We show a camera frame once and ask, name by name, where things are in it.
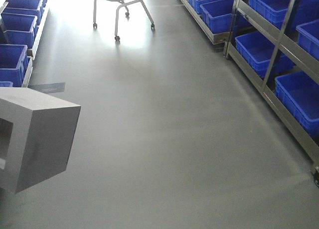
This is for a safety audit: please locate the gray cube base block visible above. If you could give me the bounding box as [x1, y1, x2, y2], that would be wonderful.
[0, 87, 81, 194]

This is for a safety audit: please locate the steel rack right side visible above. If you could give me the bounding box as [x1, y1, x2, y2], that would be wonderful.
[181, 0, 319, 184]

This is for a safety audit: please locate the steel rack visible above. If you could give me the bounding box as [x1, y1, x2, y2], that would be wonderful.
[181, 0, 319, 184]
[0, 0, 49, 87]

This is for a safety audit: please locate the steel rack left side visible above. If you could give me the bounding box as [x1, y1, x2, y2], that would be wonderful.
[0, 0, 49, 87]

